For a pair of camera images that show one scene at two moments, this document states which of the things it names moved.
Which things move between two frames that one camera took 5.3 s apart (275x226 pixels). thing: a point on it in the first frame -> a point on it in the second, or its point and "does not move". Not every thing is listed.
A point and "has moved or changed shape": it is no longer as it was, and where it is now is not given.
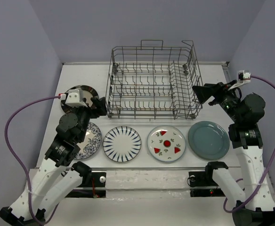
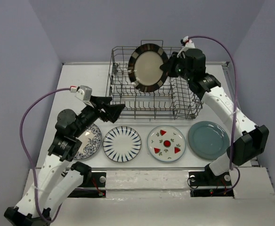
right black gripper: [218, 90] -> [169, 66]
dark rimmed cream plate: [88, 93] has moved or changed shape
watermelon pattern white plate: [166, 143] does not move
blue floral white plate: [91, 143] does not move
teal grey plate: [208, 140] does not move
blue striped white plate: [122, 144] does not move
